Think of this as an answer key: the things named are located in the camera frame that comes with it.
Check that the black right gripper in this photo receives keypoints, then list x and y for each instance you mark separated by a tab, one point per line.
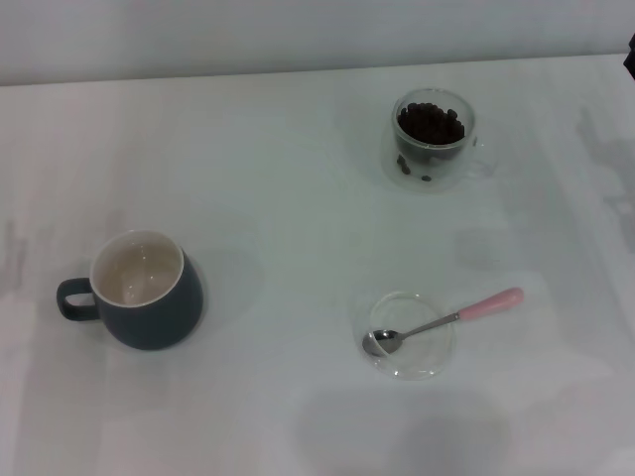
631	67

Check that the dark blue ceramic mug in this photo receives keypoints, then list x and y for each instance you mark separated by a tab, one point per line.
149	317

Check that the pile of coffee beans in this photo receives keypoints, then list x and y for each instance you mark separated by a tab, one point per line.
430	124

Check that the clear glass saucer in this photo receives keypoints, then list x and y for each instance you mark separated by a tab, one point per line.
421	362

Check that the double-wall glass cup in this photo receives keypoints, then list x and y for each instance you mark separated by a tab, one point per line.
436	168

